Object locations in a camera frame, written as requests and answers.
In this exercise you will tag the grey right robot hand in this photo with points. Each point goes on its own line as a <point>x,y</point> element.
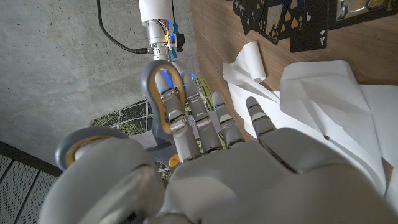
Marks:
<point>157,37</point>

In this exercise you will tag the printed forest window backdrop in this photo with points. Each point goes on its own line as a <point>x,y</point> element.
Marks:
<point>133,116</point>

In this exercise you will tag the white receipt paper strip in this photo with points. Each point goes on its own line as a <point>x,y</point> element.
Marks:
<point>311,93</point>

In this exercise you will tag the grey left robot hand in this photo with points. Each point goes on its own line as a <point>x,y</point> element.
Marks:
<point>248,186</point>

